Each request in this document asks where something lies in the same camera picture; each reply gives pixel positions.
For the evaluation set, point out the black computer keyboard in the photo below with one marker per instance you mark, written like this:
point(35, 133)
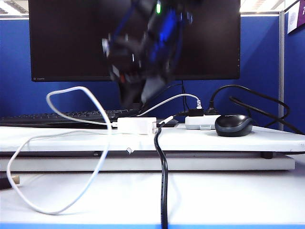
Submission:
point(35, 118)

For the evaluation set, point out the white power strip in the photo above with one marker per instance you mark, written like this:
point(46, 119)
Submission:
point(197, 122)

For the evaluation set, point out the white and purple poster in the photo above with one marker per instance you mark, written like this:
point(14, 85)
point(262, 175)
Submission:
point(296, 19)

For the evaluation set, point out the black HDMI plug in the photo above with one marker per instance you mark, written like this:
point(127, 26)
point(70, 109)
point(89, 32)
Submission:
point(4, 183)

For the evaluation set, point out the black plugged-in adapter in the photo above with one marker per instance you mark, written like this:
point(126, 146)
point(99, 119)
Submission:
point(195, 112)

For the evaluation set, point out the large white riser board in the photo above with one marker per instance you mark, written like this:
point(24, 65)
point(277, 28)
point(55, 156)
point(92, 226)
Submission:
point(214, 143)

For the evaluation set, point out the thick white base board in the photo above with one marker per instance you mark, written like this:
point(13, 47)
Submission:
point(214, 164)

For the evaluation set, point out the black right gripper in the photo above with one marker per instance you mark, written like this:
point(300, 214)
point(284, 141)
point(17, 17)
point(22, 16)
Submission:
point(143, 52)

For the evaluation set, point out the black and grey mouse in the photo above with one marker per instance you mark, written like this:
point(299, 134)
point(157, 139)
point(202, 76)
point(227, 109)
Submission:
point(232, 126)

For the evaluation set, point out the black rubber foot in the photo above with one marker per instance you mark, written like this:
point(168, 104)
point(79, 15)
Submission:
point(266, 155)

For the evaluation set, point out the silver partition post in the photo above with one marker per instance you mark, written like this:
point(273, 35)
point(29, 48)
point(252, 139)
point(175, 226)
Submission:
point(281, 71)

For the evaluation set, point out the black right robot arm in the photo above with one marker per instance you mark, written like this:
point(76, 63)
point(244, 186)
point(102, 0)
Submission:
point(171, 12)

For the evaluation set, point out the black monitor stand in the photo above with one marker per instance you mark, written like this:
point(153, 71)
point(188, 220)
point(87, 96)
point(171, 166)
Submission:
point(137, 106)

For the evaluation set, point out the black ASUS computer monitor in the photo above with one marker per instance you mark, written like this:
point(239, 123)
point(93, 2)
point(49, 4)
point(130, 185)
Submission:
point(59, 35)

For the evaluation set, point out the white 65W charging brick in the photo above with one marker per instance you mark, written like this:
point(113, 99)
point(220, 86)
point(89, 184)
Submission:
point(135, 125)

